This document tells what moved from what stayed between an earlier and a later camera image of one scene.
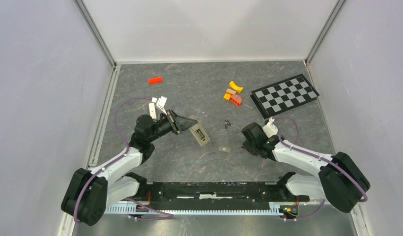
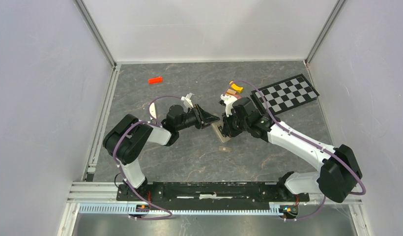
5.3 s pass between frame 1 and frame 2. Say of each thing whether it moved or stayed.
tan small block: stayed
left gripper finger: moved
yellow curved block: stayed
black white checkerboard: stayed
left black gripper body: moved
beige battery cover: stayed
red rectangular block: stayed
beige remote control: moved
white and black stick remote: stayed
